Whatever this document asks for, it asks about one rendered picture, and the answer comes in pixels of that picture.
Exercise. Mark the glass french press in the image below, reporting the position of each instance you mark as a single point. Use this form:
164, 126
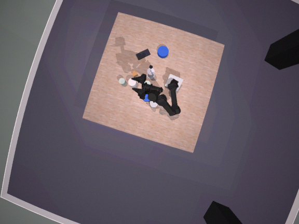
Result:
150, 72

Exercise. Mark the blue disc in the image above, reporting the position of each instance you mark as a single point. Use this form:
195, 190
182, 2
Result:
146, 99
163, 51

